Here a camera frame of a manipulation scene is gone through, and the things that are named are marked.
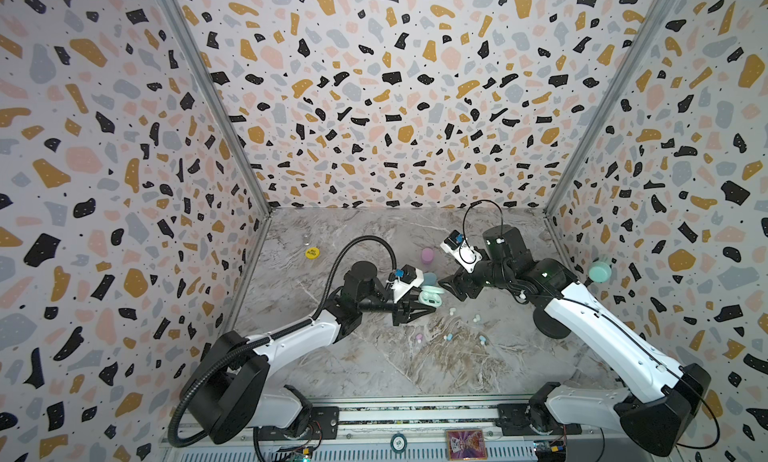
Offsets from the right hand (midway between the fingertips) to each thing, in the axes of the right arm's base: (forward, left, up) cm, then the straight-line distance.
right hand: (450, 265), depth 72 cm
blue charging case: (-7, +5, +5) cm, 10 cm away
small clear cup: (+27, +48, -25) cm, 60 cm away
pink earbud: (-8, +7, -26) cm, 28 cm away
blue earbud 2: (-8, -12, -27) cm, 30 cm away
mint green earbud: (+1, -4, -26) cm, 26 cm away
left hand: (-7, +3, -5) cm, 9 cm away
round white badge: (-34, +12, -26) cm, 44 cm away
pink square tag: (-34, -4, -25) cm, 42 cm away
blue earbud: (-8, -2, -26) cm, 27 cm away
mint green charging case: (-6, +4, -4) cm, 9 cm away
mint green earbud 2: (-1, -11, -27) cm, 29 cm away
